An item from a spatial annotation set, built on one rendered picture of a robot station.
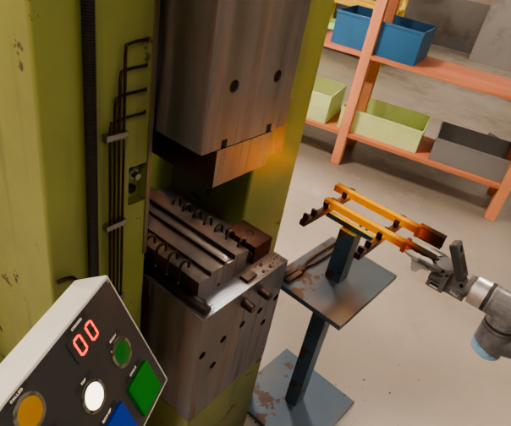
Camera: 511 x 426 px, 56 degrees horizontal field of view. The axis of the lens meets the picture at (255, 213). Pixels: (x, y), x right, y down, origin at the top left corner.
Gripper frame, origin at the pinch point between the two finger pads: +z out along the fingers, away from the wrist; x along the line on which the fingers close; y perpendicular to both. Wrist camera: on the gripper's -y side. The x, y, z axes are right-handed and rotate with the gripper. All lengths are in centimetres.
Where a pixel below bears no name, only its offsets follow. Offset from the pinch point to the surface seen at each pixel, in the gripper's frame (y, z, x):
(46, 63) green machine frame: -54, 44, -92
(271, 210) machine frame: 8.7, 47.4, -10.7
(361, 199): -0.4, 25.1, 10.4
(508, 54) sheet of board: 75, 180, 852
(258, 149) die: -32, 32, -46
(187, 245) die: 2, 44, -54
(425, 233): 0.0, 0.6, 11.5
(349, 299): 26.4, 10.7, -6.8
